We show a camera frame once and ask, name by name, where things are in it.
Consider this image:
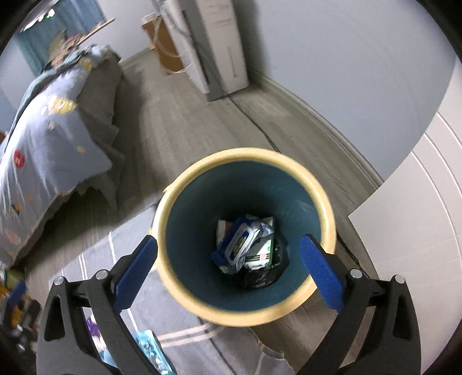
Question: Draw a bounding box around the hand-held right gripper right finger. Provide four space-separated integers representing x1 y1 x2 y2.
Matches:
299 234 422 375

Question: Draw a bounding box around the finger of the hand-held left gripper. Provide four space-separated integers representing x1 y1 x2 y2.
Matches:
7 279 29 311

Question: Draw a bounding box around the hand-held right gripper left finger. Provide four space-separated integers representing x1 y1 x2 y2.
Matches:
36 234 177 375

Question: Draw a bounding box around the yellow rimmed teal trash bin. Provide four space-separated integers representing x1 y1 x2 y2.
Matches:
151 147 337 327

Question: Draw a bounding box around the black plastic wrapper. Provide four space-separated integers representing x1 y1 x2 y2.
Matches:
242 240 289 289

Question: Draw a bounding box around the white green packet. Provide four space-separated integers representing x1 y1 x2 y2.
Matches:
243 216 277 269

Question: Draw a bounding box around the teal glittery packet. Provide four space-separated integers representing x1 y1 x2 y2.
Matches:
101 330 170 375

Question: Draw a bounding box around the grey rug with white stripes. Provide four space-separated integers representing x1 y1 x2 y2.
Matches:
54 205 297 375

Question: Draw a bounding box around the blue white wipes packet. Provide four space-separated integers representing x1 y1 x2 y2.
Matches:
210 215 262 275

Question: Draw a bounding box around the bed with blue duvet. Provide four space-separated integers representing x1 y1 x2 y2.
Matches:
0 45 121 260

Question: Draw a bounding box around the bed with grey skirt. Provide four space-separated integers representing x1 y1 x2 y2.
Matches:
22 54 125 260

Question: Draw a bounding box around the brown cardboard box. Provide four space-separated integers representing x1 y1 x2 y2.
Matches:
141 12 188 76

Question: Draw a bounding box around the white plastic-wrapped box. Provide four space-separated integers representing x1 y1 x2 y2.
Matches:
152 0 210 95

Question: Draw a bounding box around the tall white grey carton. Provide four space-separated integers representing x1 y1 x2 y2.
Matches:
184 0 249 103

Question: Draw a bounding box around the wooden headboard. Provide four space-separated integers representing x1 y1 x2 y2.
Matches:
77 18 116 40

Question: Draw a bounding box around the blue curtain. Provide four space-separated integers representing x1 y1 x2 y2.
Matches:
18 0 109 67

